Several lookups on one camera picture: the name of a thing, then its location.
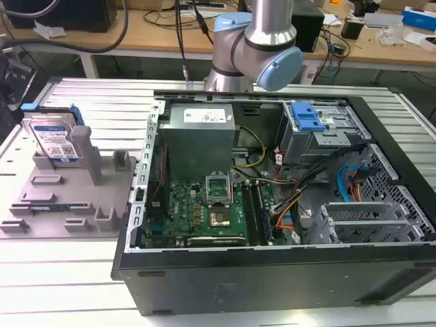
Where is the black computer tower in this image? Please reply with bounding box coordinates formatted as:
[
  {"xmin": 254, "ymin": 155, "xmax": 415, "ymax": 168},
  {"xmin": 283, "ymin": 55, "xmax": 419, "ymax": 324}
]
[{"xmin": 6, "ymin": 0, "xmax": 119, "ymax": 33}]

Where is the metal drive cage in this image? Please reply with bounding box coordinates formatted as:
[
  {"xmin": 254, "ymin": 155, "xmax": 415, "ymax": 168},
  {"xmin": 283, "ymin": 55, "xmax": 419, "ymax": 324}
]
[{"xmin": 275, "ymin": 101, "xmax": 373, "ymax": 167}]

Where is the yellow black power wire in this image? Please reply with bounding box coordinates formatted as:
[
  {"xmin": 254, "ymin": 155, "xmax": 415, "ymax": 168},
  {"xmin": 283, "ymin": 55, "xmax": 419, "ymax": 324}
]
[{"xmin": 230, "ymin": 125, "xmax": 267, "ymax": 170}]

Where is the small black cube device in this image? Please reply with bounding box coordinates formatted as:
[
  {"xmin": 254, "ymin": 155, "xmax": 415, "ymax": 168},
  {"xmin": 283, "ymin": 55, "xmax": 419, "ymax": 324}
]
[{"xmin": 341, "ymin": 17, "xmax": 366, "ymax": 40}]

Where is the CPU socket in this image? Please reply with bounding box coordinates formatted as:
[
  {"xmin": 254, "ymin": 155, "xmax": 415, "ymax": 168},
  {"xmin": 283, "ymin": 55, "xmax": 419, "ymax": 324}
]
[{"xmin": 208, "ymin": 210, "xmax": 233, "ymax": 228}]

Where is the blue white box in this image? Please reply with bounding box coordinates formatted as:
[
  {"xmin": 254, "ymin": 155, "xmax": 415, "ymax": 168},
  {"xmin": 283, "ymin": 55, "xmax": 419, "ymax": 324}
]
[{"xmin": 402, "ymin": 5, "xmax": 436, "ymax": 29}]

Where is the grey power supply unit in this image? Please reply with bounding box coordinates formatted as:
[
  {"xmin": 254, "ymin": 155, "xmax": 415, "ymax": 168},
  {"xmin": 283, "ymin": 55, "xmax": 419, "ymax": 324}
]
[{"xmin": 159, "ymin": 104, "xmax": 240, "ymax": 185}]

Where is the graphics card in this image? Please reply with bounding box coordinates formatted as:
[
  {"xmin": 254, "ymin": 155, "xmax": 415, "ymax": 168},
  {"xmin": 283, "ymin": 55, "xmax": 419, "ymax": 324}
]
[{"xmin": 185, "ymin": 236, "xmax": 247, "ymax": 247}]

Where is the green motherboard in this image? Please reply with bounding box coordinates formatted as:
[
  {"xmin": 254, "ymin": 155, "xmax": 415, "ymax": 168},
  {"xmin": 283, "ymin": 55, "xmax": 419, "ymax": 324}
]
[{"xmin": 141, "ymin": 176, "xmax": 273, "ymax": 248}]

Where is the grey perforated disk bay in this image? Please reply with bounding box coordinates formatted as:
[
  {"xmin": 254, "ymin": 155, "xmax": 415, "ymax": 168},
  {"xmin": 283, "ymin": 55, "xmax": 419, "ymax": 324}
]
[{"xmin": 306, "ymin": 143, "xmax": 436, "ymax": 245}]

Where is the black open PC case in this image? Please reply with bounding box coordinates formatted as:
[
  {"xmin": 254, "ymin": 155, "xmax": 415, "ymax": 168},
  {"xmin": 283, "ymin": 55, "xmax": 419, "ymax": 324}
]
[{"xmin": 111, "ymin": 89, "xmax": 436, "ymax": 317}]

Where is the black cable with connector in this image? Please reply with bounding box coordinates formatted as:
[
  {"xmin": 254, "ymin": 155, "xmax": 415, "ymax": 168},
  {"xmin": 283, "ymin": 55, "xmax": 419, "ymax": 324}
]
[{"xmin": 174, "ymin": 0, "xmax": 192, "ymax": 83}]

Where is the socket cover metal frame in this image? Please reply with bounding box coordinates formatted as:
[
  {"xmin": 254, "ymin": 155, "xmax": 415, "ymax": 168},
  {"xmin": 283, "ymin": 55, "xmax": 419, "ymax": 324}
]
[{"xmin": 204, "ymin": 171, "xmax": 233, "ymax": 208}]

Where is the hard disk in blue carrier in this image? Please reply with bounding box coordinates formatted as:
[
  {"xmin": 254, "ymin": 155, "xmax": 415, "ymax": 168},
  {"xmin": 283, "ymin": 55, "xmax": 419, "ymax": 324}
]
[{"xmin": 20, "ymin": 103, "xmax": 84, "ymax": 165}]

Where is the black box on desk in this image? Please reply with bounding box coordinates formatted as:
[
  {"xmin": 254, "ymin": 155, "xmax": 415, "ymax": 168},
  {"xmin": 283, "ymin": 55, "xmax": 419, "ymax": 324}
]
[{"xmin": 291, "ymin": 5, "xmax": 325, "ymax": 53}]

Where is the blue drive bay latch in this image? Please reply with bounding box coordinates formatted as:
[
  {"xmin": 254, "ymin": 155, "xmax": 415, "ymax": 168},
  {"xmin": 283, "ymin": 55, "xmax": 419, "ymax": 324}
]
[{"xmin": 290, "ymin": 101, "xmax": 326, "ymax": 133}]

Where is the RAM stick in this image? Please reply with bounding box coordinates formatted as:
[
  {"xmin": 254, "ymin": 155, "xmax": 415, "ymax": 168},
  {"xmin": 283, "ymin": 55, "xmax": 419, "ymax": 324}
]
[{"xmin": 255, "ymin": 185, "xmax": 274, "ymax": 242}]

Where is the grey parts rack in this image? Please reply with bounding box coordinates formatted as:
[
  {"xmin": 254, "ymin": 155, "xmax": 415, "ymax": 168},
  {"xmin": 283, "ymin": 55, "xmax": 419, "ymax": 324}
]
[{"xmin": 0, "ymin": 125, "xmax": 140, "ymax": 240}]

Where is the blue SATA wire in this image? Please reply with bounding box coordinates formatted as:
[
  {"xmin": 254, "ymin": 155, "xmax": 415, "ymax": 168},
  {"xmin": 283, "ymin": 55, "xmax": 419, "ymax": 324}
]
[{"xmin": 336, "ymin": 163, "xmax": 371, "ymax": 205}]

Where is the wooden desk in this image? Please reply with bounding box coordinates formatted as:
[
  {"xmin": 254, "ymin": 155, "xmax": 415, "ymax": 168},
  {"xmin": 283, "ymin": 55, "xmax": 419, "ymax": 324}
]
[{"xmin": 0, "ymin": 0, "xmax": 436, "ymax": 67}]

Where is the orange wire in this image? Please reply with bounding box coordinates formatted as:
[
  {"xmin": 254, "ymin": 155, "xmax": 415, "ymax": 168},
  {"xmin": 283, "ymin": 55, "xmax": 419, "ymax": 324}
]
[{"xmin": 275, "ymin": 210, "xmax": 294, "ymax": 232}]

